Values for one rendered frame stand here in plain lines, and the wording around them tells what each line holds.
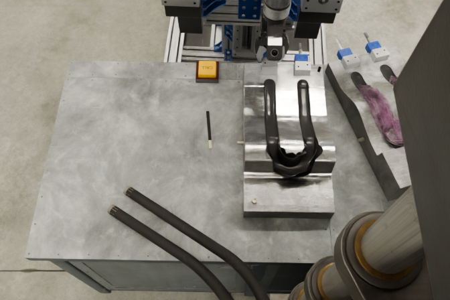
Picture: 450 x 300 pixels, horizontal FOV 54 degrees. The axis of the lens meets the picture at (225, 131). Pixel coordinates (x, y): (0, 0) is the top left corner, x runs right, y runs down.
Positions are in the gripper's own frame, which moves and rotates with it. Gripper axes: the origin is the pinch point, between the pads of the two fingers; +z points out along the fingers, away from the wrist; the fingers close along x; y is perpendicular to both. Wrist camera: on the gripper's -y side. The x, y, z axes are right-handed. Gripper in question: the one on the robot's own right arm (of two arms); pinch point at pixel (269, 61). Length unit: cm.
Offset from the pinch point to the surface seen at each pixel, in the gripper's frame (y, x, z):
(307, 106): -13.5, -12.0, 5.3
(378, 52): 8.2, -37.6, 5.0
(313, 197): -43.3, -12.0, 7.3
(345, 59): 5.2, -26.3, 5.0
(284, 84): -6.1, -5.0, 4.3
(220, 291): -70, 14, 4
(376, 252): -76, -4, -65
